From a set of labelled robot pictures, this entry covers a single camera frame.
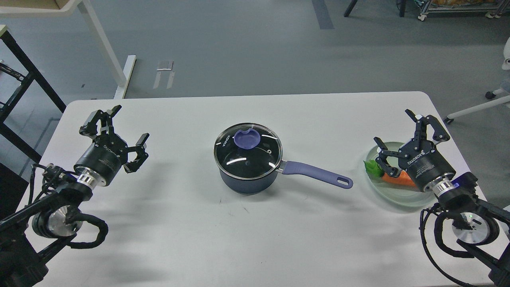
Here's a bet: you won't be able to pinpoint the glass lid purple knob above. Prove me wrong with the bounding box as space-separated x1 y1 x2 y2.
213 122 282 166

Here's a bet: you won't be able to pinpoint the clear glass plate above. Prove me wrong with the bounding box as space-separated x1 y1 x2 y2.
365 142 436 208

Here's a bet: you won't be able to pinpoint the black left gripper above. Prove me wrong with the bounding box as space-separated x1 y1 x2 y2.
74 105 150 187

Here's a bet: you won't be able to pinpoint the metal wheeled cart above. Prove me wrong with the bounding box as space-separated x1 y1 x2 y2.
417 0 509 22

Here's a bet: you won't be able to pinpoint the black furniture legs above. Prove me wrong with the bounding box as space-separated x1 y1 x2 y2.
343 0 410 18

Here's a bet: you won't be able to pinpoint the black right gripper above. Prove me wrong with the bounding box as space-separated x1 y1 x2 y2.
373 109 457 193

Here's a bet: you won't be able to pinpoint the blue saucepan with handle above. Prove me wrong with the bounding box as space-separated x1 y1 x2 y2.
218 157 353 195

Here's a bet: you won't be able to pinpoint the orange carrot green top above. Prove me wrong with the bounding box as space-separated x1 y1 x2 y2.
363 160 417 188

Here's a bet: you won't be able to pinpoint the white office chair base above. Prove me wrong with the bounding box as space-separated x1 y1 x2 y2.
443 39 510 124

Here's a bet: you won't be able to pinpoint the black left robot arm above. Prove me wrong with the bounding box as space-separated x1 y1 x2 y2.
0 105 149 287

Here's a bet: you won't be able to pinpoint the white desk frame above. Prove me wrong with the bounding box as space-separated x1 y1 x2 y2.
0 0 137 100

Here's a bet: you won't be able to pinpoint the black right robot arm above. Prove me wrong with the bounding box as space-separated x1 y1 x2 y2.
375 109 510 287

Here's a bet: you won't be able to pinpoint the black metal rack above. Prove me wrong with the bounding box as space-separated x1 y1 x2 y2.
0 24 66 163

